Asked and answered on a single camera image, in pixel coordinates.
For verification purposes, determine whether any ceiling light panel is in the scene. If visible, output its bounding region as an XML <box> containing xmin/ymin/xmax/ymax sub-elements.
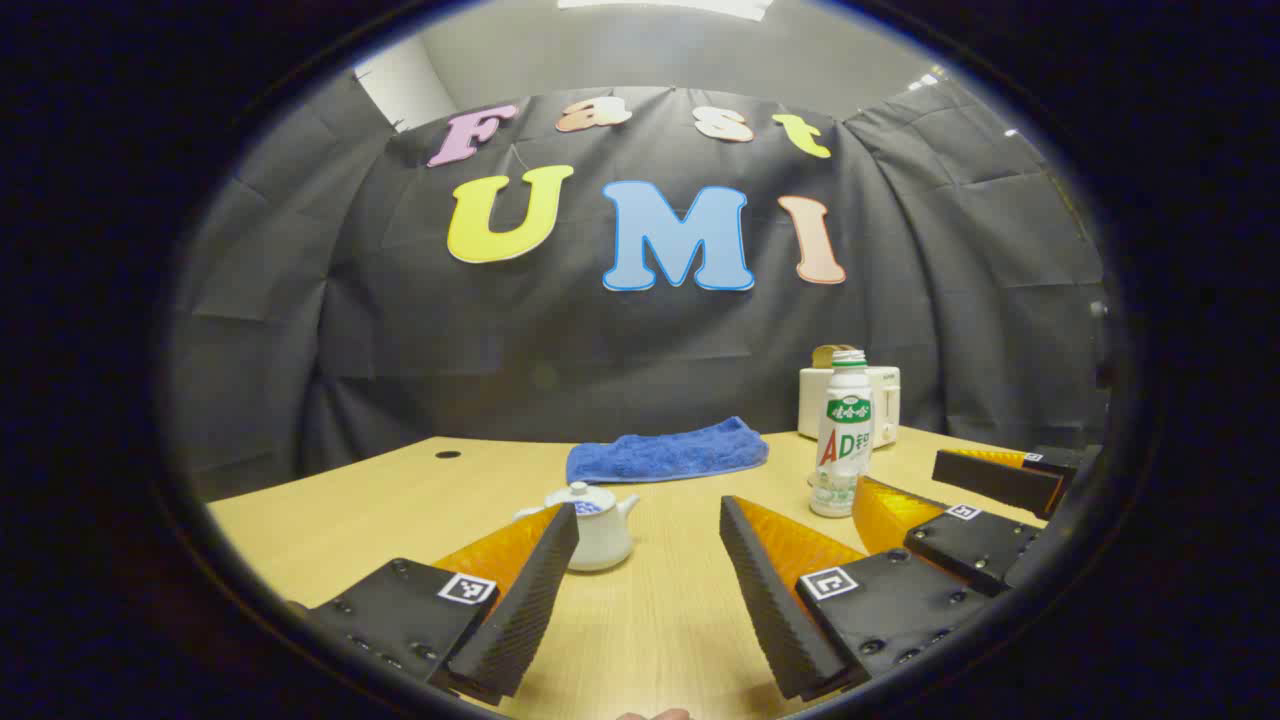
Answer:
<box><xmin>555</xmin><ymin>0</ymin><xmax>776</xmax><ymax>21</ymax></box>

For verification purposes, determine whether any black backdrop cloth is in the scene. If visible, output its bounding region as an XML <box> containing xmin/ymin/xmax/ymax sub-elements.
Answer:
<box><xmin>170</xmin><ymin>75</ymin><xmax>1111</xmax><ymax>501</ymax></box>

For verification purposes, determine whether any blue towel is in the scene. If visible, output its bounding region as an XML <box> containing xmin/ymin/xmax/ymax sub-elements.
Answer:
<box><xmin>566</xmin><ymin>416</ymin><xmax>770</xmax><ymax>485</ymax></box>

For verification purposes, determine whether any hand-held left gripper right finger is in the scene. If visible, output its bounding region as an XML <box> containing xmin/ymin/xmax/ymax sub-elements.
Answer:
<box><xmin>719</xmin><ymin>495</ymin><xmax>1001</xmax><ymax>702</ymax></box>

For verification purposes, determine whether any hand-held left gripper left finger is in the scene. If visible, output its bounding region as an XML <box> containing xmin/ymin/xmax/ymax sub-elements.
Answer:
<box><xmin>290</xmin><ymin>503</ymin><xmax>580</xmax><ymax>707</ymax></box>

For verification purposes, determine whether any white water bottle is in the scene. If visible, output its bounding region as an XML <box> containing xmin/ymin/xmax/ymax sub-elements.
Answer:
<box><xmin>810</xmin><ymin>349</ymin><xmax>875</xmax><ymax>519</ymax></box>

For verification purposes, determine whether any white toaster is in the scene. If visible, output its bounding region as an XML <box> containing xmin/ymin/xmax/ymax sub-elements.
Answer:
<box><xmin>798</xmin><ymin>365</ymin><xmax>901</xmax><ymax>448</ymax></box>

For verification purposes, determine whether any white ceramic teacup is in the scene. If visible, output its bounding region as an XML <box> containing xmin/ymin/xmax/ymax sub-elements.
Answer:
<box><xmin>513</xmin><ymin>482</ymin><xmax>641</xmax><ymax>573</ymax></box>

